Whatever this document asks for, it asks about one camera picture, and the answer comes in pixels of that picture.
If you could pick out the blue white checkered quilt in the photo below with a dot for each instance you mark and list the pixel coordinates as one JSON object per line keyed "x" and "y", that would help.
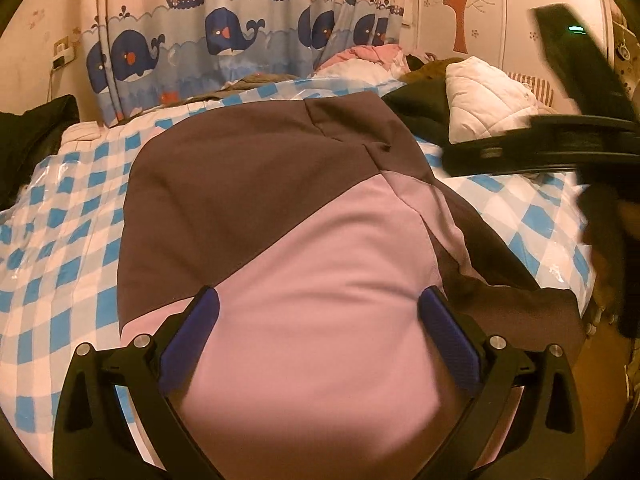
{"x": 60, "y": 245}

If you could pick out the white quilted pillow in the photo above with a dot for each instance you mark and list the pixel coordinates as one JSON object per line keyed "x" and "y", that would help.
{"x": 485, "y": 102}

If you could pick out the white wall socket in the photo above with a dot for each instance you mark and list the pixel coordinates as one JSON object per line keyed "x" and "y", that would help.
{"x": 63, "y": 53}

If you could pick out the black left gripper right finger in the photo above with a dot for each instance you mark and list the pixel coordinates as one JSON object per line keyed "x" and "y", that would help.
{"x": 522, "y": 419}

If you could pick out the pink clothes pile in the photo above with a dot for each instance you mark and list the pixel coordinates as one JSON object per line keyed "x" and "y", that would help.
{"x": 390, "y": 56}

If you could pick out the pink and brown jacket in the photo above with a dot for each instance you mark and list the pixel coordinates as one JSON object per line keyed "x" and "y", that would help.
{"x": 318, "y": 223}

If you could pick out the white quilted blanket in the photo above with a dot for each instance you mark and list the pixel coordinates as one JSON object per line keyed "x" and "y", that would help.
{"x": 81, "y": 134}

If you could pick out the black garment pile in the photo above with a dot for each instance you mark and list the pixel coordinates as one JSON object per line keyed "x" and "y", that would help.
{"x": 29, "y": 138}

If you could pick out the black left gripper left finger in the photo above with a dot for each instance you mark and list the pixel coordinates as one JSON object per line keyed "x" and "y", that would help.
{"x": 114, "y": 417}

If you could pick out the olive brown garment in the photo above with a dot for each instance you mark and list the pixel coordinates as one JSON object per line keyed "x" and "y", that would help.
{"x": 422, "y": 103}

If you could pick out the whale pattern curtain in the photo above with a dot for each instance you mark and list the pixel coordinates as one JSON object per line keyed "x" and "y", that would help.
{"x": 141, "y": 54}

